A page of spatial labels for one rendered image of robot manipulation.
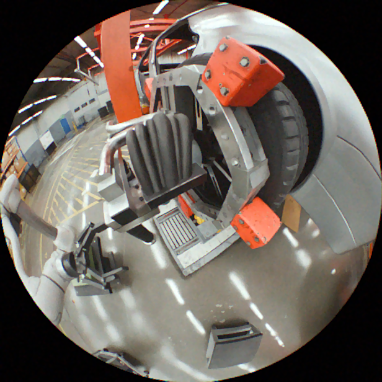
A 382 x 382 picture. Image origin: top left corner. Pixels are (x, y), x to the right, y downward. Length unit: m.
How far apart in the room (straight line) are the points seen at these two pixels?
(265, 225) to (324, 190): 0.36
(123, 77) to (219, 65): 0.65
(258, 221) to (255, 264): 1.01
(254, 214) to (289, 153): 0.14
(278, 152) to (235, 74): 0.15
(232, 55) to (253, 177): 0.17
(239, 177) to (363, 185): 0.50
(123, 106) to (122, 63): 0.27
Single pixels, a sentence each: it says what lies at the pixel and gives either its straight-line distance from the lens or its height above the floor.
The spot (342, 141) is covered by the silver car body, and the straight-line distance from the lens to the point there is 0.50.
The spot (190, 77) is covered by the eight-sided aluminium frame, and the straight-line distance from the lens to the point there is 0.23.
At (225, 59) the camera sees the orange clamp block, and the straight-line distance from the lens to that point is 0.18.
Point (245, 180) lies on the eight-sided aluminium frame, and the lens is 0.18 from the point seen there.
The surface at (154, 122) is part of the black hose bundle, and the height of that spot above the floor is 1.04.
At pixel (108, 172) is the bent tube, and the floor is 1.01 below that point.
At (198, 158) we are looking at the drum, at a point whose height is 0.86.
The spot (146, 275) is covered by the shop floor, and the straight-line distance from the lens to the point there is 1.18.
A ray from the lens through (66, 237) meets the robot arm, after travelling 1.03.
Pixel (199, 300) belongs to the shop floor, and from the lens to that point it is 1.14.
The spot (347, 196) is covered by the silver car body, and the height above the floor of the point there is 0.96.
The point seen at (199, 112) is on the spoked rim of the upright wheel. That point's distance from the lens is 0.41.
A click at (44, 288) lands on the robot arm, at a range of 0.47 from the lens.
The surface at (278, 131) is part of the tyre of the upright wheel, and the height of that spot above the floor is 1.03.
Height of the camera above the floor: 1.09
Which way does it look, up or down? 54 degrees down
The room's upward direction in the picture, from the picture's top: 3 degrees counter-clockwise
